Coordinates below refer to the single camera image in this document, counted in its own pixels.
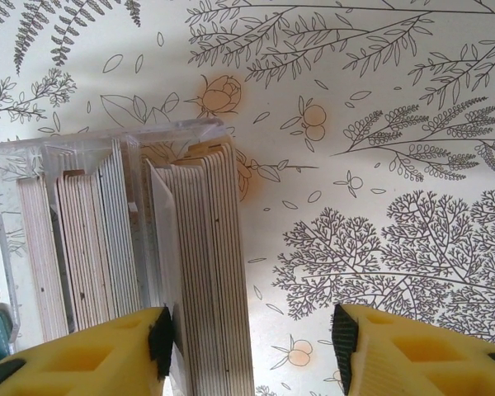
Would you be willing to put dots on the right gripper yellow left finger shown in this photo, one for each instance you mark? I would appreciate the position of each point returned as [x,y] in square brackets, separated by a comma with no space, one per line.
[86,363]

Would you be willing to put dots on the floral printed table cover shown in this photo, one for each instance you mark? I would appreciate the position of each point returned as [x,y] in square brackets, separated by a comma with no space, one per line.
[354,123]

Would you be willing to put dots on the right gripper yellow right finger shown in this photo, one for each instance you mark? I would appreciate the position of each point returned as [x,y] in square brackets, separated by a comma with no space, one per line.
[416,363]

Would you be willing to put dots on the brown edged card stack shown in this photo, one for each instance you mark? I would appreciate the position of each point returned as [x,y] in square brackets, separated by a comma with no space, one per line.
[82,247]

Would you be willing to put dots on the cream striped card stack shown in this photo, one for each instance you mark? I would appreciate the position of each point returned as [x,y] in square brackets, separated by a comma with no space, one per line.
[214,268]

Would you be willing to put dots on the grey white card stack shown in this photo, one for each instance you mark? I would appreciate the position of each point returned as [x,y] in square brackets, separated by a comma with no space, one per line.
[119,231]

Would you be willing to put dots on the pale pink card stack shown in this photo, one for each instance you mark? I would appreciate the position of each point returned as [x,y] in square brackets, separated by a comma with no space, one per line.
[41,255]

